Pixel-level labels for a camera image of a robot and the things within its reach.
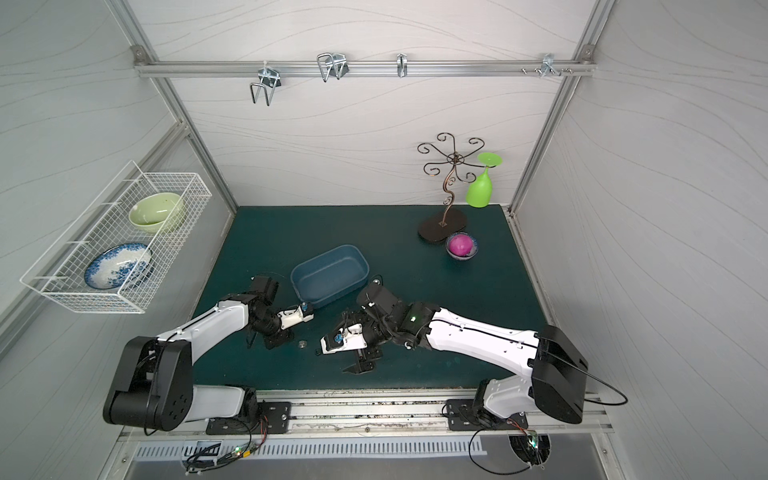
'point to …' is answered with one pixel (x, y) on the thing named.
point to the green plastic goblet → (479, 188)
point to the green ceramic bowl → (155, 211)
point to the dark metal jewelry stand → (446, 225)
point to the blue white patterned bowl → (119, 266)
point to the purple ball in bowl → (461, 246)
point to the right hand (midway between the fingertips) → (339, 341)
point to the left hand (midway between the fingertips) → (287, 332)
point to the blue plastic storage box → (331, 276)
